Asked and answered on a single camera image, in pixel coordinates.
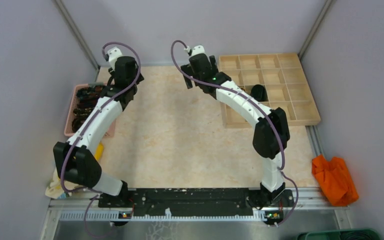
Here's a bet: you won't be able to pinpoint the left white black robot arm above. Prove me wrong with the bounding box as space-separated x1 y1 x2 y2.
53 56 144 207

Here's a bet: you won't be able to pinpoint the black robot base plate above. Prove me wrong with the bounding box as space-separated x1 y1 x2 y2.
98 188 294 217

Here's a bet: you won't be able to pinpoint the rolled black tie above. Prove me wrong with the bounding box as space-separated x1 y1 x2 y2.
250 84 268 102

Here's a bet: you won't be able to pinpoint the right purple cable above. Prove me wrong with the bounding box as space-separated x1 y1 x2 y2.
170 40 300 228

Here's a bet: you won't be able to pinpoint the green bin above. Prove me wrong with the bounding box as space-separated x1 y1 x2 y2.
296 228 382 240

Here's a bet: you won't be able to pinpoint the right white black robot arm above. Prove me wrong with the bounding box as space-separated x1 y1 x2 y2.
180 53 290 206

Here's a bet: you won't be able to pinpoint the purple cable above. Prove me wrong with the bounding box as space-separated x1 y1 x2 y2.
59 41 142 239
170 40 300 228

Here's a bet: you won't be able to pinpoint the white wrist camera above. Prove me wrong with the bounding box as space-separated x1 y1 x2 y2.
184 45 206 57
107 46 123 70

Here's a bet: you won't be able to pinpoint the wooden compartment tray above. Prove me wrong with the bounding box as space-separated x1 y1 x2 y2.
218 53 321 126

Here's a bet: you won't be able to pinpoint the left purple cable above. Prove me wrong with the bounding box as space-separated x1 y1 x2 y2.
59 41 142 239

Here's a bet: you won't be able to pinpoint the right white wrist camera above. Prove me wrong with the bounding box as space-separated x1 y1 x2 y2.
184 45 206 57

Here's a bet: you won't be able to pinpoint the yellow white cloth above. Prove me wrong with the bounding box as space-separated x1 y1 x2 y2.
45 142 105 199

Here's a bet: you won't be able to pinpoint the pink plastic basket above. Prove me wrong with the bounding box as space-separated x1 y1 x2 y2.
64 82 105 137

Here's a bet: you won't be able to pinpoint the orange cloth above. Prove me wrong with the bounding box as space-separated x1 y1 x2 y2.
311 154 360 207

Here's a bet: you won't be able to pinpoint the pile of patterned ties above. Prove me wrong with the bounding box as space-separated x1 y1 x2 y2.
71 85 105 132

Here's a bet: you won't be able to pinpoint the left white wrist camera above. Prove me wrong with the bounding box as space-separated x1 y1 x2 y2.
107 46 123 70

